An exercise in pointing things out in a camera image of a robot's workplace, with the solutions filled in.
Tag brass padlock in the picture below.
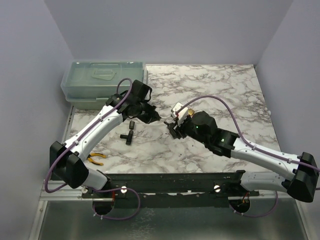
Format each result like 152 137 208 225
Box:
188 108 195 117

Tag green translucent plastic toolbox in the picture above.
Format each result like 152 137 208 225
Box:
60 60 148 110

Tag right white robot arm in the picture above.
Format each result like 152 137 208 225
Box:
167 111 320 203

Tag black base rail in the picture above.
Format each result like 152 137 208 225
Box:
99 171 261 210

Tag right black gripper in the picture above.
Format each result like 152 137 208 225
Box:
168 115 210 146

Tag aluminium extrusion rail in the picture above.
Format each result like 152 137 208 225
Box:
39 179 97 202

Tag black socket tool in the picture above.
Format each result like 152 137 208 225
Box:
119 120 135 146

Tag yellow handled pliers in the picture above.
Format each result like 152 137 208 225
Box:
86 152 107 167

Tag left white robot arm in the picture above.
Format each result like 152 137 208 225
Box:
44 80 161 198

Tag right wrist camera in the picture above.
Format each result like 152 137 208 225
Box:
171 102 189 127

